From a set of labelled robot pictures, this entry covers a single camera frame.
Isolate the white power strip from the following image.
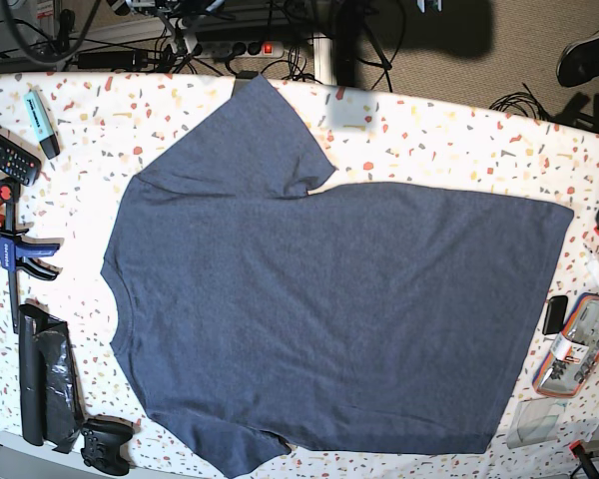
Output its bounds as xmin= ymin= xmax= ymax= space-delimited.
xmin=194 ymin=41 xmax=285 ymax=60

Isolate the black plastic bag roll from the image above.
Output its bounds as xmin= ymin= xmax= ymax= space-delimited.
xmin=18 ymin=303 xmax=84 ymax=454

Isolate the black cable bundle floor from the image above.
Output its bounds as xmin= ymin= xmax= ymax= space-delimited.
xmin=489 ymin=83 xmax=553 ymax=122

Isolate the white table leg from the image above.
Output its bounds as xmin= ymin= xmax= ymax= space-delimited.
xmin=312 ymin=36 xmax=336 ymax=86

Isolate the small black box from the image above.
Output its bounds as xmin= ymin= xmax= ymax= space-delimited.
xmin=542 ymin=295 xmax=568 ymax=335

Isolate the blue grey T-shirt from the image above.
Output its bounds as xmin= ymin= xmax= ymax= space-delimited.
xmin=101 ymin=78 xmax=573 ymax=478

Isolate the blue black bar clamp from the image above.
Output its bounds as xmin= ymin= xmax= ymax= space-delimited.
xmin=0 ymin=177 xmax=60 ymax=333

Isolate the black shoe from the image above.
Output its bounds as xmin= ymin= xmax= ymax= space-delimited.
xmin=556 ymin=30 xmax=599 ymax=88

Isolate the light blue highlighter pen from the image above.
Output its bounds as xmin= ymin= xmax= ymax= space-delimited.
xmin=24 ymin=90 xmax=60 ymax=160

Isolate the black table clip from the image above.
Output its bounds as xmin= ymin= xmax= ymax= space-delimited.
xmin=236 ymin=71 xmax=259 ymax=81

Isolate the clear plastic container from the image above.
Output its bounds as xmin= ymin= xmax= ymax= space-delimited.
xmin=506 ymin=397 xmax=568 ymax=449

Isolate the black TV remote control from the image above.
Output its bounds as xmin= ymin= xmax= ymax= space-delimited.
xmin=0 ymin=134 xmax=41 ymax=187

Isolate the red black tool corner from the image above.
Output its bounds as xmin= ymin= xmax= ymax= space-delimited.
xmin=569 ymin=441 xmax=599 ymax=479

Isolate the black power adapter brick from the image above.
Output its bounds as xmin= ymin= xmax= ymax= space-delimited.
xmin=77 ymin=50 xmax=149 ymax=71

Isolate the black game controller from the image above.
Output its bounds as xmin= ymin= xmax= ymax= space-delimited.
xmin=80 ymin=418 xmax=134 ymax=477

